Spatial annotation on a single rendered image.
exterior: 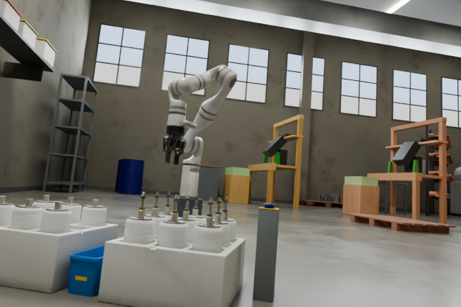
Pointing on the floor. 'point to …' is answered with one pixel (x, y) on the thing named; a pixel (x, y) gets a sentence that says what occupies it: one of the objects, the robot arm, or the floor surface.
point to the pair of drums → (129, 176)
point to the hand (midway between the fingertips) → (172, 161)
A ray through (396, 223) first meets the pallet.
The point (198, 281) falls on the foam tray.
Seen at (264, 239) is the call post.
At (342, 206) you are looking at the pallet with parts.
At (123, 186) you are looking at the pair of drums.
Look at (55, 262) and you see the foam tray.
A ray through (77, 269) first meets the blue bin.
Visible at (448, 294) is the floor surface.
